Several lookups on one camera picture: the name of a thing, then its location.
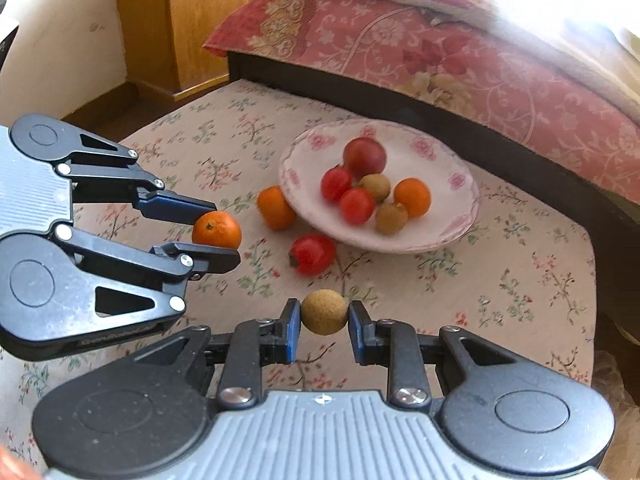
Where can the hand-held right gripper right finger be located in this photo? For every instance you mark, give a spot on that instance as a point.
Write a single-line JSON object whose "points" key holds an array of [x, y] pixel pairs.
{"points": [[356, 332]]}

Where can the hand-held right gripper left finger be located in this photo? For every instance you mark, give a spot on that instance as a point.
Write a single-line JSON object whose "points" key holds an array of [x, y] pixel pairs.
{"points": [[292, 332]]}

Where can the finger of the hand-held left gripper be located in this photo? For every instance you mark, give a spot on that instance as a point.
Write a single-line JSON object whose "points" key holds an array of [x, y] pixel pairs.
{"points": [[210, 259], [175, 207]]}

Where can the small orange tangerine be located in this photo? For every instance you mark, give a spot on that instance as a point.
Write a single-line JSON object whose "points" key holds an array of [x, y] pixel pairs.
{"points": [[412, 196], [275, 207], [216, 230]]}

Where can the pale rough longan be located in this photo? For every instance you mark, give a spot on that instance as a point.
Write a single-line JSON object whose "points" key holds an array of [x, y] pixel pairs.
{"points": [[324, 311]]}

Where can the red tomato with dark calyx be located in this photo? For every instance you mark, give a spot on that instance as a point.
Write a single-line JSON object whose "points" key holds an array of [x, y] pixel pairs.
{"points": [[312, 254]]}

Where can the brown longan with stem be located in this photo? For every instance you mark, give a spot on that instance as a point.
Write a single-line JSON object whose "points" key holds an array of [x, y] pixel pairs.
{"points": [[391, 217]]}

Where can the small red tomato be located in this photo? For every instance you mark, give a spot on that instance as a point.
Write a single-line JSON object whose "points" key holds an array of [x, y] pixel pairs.
{"points": [[336, 184], [357, 205]]}

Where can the white floral plate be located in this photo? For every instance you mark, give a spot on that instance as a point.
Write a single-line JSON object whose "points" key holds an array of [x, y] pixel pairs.
{"points": [[440, 210]]}

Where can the large red apple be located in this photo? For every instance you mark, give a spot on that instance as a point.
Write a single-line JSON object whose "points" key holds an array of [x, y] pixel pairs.
{"points": [[365, 156]]}

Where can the floral tablecloth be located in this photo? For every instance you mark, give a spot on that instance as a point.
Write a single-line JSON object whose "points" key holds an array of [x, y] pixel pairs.
{"points": [[500, 280]]}

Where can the wooden cabinet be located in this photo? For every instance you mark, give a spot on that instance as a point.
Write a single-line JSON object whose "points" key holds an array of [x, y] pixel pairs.
{"points": [[200, 25]]}

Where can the red floral bedspread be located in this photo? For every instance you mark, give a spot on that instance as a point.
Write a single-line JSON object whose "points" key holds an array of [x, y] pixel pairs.
{"points": [[500, 85]]}

